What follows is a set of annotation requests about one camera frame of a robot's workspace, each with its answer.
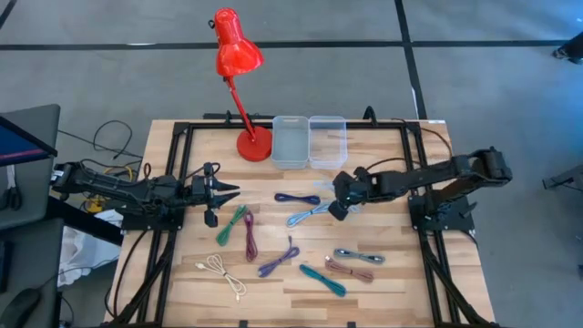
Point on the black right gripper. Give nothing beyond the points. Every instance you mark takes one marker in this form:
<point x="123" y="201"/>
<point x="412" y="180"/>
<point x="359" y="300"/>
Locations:
<point x="353" y="187"/>

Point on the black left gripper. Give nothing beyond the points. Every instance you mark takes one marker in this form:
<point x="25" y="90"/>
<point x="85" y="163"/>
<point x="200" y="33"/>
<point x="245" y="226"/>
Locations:
<point x="205" y="191"/>

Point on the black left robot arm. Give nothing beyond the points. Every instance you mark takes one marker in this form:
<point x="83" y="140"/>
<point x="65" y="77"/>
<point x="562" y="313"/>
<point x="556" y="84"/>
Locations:
<point x="114" y="187"/>

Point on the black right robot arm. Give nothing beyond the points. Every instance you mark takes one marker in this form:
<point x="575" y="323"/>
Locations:
<point x="423" y="175"/>

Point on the clear plastic bin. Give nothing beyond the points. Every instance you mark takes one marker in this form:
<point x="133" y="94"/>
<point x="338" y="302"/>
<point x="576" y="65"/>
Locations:
<point x="328" y="150"/>

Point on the opaque grey plastic bin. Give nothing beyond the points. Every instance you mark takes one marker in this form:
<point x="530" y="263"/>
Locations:
<point x="290" y="146"/>

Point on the red desk lamp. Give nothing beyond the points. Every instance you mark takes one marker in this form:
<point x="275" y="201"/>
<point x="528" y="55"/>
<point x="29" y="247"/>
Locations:
<point x="237" y="54"/>

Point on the white plastic bag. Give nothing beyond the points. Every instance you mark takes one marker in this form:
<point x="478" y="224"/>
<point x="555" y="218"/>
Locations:
<point x="82" y="255"/>

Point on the laptop with blue screen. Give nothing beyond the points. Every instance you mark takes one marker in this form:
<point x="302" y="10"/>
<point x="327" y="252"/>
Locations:
<point x="20" y="146"/>

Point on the black computer mouse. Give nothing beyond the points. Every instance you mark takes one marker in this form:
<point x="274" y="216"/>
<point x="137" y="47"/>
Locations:
<point x="18" y="310"/>

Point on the person's shoe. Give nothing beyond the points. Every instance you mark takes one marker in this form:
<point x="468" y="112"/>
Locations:
<point x="571" y="52"/>

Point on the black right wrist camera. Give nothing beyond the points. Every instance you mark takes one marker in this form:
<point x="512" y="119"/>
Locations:
<point x="338" y="211"/>

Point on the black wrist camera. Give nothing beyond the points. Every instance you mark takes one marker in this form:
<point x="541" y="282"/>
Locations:
<point x="338" y="211"/>
<point x="211" y="218"/>

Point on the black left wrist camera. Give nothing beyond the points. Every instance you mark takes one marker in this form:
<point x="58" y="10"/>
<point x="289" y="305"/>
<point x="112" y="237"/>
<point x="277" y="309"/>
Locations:
<point x="211" y="218"/>

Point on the black aluminium table frame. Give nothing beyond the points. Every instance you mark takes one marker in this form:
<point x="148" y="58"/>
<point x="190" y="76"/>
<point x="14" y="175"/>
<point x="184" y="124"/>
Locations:
<point x="209" y="124"/>

